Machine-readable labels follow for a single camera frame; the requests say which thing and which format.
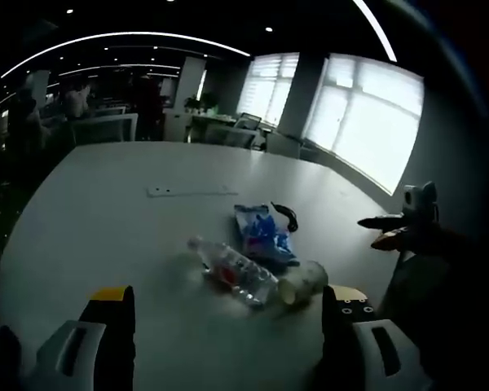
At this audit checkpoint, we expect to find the clear plastic water bottle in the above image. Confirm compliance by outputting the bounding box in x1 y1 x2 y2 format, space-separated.
187 236 280 309

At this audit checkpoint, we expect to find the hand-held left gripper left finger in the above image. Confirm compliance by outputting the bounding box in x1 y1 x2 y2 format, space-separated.
20 286 136 391

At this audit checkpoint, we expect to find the white paper cup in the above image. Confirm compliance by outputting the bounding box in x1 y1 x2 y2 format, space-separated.
277 260 330 306

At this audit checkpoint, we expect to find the white table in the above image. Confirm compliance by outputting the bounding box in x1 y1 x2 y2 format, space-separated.
0 140 404 391

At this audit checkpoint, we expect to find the black mesh office chair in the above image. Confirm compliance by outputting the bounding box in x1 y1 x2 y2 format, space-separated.
232 112 262 132

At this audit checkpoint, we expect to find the background office desk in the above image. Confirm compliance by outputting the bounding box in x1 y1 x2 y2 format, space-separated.
186 113 270 151

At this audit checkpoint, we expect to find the window with white blinds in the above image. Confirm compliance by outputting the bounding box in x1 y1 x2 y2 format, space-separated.
236 51 301 127
301 52 425 196

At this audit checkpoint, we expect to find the black cable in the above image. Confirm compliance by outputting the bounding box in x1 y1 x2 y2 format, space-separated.
270 200 299 232

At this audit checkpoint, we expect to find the white table cable cover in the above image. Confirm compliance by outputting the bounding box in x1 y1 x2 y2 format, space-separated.
147 185 239 198

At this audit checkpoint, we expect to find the blue snack bag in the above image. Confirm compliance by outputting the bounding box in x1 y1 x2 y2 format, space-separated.
232 203 301 270

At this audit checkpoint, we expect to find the green potted plant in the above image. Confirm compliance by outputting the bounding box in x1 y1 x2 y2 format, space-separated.
183 91 219 116

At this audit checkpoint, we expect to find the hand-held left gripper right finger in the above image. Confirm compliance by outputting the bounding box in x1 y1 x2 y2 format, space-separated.
318 284 430 391

